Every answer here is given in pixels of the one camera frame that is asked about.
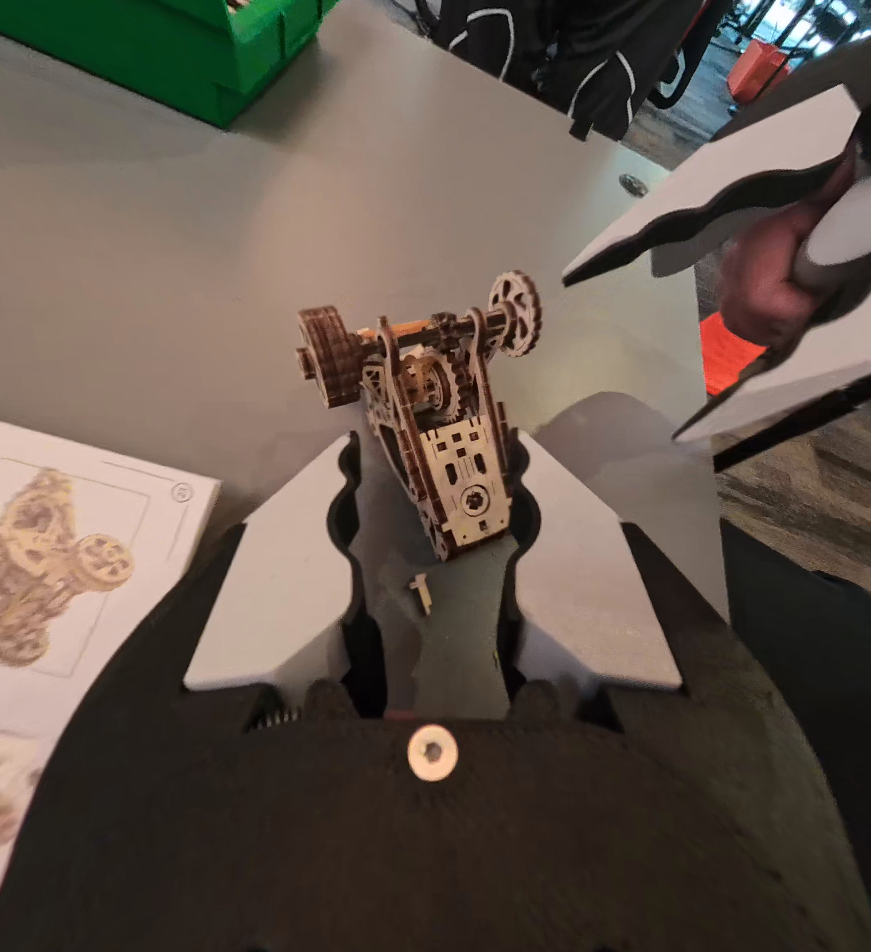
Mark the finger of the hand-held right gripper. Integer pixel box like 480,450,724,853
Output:
672,227,871,443
560,83,867,290

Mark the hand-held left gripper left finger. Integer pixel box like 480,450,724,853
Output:
183,431,388,718

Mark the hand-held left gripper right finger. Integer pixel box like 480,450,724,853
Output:
495,430,685,718

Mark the wooden buggy model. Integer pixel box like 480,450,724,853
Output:
294,269,544,564

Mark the thick wooden wheel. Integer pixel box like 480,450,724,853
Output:
296,306,368,409

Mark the person's right hand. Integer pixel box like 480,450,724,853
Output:
717,158,858,351

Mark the orange bin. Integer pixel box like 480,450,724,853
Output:
726,39,791,103

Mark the orange traffic cone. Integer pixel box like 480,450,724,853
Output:
699,312,769,397

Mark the instruction booklet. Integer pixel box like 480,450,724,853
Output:
0,411,222,946

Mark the person's black clothing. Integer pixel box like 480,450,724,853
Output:
718,521,871,931

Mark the green plastic bin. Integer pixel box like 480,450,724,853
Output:
0,0,340,129

